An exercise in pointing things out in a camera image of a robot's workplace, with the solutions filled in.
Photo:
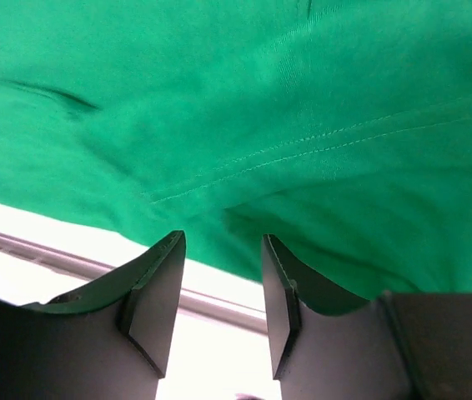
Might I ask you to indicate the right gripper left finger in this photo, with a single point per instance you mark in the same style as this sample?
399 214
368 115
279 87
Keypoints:
146 293

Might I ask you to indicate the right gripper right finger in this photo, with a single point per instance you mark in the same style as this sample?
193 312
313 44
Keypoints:
288 285

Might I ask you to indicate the green polo shirt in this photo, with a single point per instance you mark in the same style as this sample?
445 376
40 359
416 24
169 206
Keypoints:
342 127

